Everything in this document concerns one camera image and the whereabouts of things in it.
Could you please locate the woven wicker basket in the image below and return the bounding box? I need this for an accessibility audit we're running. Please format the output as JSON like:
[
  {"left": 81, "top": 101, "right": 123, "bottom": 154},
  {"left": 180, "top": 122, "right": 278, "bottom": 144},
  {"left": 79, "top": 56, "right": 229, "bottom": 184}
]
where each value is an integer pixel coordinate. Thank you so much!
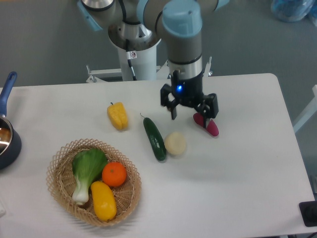
[{"left": 47, "top": 139, "right": 142, "bottom": 227}]

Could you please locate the green bok choy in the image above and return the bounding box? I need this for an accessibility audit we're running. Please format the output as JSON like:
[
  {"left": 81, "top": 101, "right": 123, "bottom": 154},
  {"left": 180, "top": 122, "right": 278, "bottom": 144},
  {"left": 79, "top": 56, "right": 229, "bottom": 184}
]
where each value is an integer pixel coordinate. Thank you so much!
[{"left": 72, "top": 148, "right": 108, "bottom": 206}]

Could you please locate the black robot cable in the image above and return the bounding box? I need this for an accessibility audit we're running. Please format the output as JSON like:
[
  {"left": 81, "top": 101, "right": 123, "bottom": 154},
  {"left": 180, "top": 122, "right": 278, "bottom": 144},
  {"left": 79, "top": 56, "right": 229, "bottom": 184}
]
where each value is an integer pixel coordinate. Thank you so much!
[{"left": 125, "top": 39, "right": 137, "bottom": 81}]

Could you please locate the yellow mango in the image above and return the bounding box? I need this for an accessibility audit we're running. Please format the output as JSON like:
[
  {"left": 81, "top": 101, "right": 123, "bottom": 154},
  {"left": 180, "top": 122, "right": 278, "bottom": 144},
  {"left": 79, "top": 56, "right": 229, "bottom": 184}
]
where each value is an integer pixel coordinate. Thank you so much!
[{"left": 91, "top": 181, "right": 117, "bottom": 222}]

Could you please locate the green cucumber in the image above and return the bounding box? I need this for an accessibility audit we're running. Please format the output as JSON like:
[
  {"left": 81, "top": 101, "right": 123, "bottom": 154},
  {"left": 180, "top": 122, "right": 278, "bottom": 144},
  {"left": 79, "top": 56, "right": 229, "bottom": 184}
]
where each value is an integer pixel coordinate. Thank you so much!
[{"left": 140, "top": 113, "right": 167, "bottom": 163}]

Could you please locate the purple sweet potato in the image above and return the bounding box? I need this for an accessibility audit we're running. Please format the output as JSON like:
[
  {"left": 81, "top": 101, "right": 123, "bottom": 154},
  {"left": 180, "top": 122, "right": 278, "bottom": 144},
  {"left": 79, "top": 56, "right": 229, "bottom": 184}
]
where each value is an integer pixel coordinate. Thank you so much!
[{"left": 193, "top": 113, "right": 219, "bottom": 137}]

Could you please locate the yellow bell pepper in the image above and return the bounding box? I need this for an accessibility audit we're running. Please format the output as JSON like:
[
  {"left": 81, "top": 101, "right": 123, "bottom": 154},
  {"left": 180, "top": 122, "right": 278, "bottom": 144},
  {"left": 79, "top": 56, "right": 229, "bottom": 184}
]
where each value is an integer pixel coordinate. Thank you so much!
[{"left": 107, "top": 102, "right": 128, "bottom": 130}]

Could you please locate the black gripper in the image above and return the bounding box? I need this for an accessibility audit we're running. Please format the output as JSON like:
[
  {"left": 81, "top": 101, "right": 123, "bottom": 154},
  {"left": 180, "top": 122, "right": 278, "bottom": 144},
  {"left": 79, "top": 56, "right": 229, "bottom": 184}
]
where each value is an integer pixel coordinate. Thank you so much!
[{"left": 160, "top": 70, "right": 219, "bottom": 128}]

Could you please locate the orange fruit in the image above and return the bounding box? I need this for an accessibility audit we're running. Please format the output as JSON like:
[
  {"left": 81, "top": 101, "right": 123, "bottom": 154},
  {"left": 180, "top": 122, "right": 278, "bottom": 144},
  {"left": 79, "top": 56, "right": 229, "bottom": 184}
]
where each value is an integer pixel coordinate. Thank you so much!
[{"left": 102, "top": 162, "right": 127, "bottom": 187}]

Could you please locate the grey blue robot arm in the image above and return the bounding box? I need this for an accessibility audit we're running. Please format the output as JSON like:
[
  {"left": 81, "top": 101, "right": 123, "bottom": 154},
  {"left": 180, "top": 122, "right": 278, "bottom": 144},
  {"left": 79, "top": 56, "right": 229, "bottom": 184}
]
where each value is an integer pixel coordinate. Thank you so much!
[{"left": 77, "top": 0, "right": 225, "bottom": 126}]

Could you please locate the cream white round bun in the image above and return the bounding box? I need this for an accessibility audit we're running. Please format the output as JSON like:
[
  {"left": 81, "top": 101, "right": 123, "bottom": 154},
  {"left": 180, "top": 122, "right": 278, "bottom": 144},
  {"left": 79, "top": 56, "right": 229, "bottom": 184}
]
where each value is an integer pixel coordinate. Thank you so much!
[{"left": 164, "top": 131, "right": 187, "bottom": 155}]

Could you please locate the blue saucepan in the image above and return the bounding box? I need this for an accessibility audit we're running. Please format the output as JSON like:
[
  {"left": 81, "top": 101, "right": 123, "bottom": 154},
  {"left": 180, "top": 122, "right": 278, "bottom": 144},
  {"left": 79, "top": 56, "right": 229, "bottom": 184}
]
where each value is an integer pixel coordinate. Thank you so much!
[{"left": 0, "top": 71, "right": 22, "bottom": 170}]

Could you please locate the black device at edge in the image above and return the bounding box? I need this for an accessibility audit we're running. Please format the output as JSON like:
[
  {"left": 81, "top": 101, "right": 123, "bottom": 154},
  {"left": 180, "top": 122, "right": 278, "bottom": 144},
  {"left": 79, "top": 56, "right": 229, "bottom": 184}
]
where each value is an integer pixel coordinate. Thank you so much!
[{"left": 299, "top": 201, "right": 317, "bottom": 227}]

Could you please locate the white frame at right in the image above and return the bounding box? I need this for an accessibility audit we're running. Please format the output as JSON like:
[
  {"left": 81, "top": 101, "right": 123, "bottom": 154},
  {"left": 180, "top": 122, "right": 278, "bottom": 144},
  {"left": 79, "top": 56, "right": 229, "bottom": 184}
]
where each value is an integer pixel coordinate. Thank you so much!
[{"left": 293, "top": 85, "right": 317, "bottom": 133}]

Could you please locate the blue plastic bag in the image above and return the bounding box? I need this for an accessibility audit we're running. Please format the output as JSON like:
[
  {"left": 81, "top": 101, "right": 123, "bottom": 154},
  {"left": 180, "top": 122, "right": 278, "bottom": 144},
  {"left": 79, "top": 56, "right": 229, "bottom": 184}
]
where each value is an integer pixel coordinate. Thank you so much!
[{"left": 270, "top": 0, "right": 317, "bottom": 23}]

